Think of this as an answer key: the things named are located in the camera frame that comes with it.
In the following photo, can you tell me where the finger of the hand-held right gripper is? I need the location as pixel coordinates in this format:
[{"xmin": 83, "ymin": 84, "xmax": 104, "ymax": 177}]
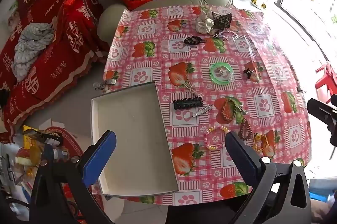
[
  {"xmin": 329, "ymin": 123, "xmax": 337, "ymax": 147},
  {"xmin": 307, "ymin": 98, "xmax": 337, "ymax": 125}
]

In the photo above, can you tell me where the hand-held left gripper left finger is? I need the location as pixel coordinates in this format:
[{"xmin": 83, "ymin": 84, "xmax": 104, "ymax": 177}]
[{"xmin": 28, "ymin": 131, "xmax": 117, "ymax": 224}]

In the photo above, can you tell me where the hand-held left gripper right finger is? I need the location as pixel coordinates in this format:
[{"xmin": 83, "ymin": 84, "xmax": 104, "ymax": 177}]
[{"xmin": 225, "ymin": 132, "xmax": 312, "ymax": 224}]

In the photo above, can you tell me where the yellow hair tie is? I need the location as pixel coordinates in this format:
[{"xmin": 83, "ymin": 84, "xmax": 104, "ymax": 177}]
[{"xmin": 253, "ymin": 134, "xmax": 270, "ymax": 153}]

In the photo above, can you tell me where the brown spiral hair tie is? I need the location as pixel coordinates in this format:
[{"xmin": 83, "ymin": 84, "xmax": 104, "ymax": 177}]
[{"xmin": 238, "ymin": 119, "xmax": 253, "ymax": 140}]

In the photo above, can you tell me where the white shallow cardboard tray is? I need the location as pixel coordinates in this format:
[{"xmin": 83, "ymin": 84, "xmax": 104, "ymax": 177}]
[{"xmin": 91, "ymin": 81, "xmax": 180, "ymax": 197}]

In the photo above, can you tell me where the pastel bead bracelet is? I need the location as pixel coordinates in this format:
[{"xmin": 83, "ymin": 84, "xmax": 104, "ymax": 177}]
[{"xmin": 203, "ymin": 124, "xmax": 229, "ymax": 151}]

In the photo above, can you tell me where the small black claw clip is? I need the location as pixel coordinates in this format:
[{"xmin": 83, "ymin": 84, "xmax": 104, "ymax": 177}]
[{"xmin": 243, "ymin": 68, "xmax": 257, "ymax": 80}]

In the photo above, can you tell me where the green bangle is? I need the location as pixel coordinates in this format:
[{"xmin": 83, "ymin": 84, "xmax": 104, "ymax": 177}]
[
  {"xmin": 211, "ymin": 63, "xmax": 234, "ymax": 77},
  {"xmin": 210, "ymin": 69, "xmax": 233, "ymax": 84}
]

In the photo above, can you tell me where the red plastic stool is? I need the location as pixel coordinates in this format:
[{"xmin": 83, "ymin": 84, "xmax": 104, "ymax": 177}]
[{"xmin": 314, "ymin": 62, "xmax": 337, "ymax": 105}]

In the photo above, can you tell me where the red patterned round mat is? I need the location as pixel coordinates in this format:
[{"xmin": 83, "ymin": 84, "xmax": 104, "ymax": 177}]
[{"xmin": 39, "ymin": 126, "xmax": 92, "ymax": 159}]

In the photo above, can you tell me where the strawberry printed pink tablecloth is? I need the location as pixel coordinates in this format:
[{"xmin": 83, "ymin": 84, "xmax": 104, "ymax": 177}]
[{"xmin": 104, "ymin": 4, "xmax": 312, "ymax": 206}]

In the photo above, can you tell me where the silver hair clip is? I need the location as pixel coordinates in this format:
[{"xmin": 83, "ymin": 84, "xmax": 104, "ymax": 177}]
[{"xmin": 192, "ymin": 106, "xmax": 213, "ymax": 118}]

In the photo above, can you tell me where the yellow box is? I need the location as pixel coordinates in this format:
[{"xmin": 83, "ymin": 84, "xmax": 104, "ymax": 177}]
[{"xmin": 22, "ymin": 125, "xmax": 40, "ymax": 151}]

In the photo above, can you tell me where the black snap hair clip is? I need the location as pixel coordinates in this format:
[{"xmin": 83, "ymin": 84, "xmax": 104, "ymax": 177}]
[{"xmin": 173, "ymin": 97, "xmax": 204, "ymax": 110}]

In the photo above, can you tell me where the red covered sofa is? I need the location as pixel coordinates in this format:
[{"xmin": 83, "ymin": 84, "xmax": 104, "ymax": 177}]
[{"xmin": 0, "ymin": 0, "xmax": 111, "ymax": 143}]

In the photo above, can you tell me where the leopard print scrunchie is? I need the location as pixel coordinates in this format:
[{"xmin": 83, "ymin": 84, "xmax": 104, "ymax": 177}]
[{"xmin": 211, "ymin": 12, "xmax": 233, "ymax": 31}]

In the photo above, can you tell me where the grey knitted blanket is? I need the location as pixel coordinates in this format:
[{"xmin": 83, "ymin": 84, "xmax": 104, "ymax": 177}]
[{"xmin": 12, "ymin": 22, "xmax": 55, "ymax": 81}]

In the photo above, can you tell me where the white fabric scrunchie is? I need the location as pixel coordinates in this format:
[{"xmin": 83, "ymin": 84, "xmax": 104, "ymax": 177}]
[{"xmin": 195, "ymin": 11, "xmax": 214, "ymax": 34}]

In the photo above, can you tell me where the red pillow white lettering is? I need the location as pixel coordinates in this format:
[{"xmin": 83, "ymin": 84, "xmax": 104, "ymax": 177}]
[{"xmin": 26, "ymin": 0, "xmax": 77, "ymax": 38}]

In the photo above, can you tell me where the clear pink bead bracelet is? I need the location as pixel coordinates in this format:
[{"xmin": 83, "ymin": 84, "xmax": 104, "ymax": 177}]
[{"xmin": 216, "ymin": 31, "xmax": 240, "ymax": 41}]

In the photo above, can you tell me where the black spiral hair tie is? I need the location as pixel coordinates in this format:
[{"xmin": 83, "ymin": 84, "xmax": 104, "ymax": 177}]
[{"xmin": 183, "ymin": 36, "xmax": 207, "ymax": 46}]

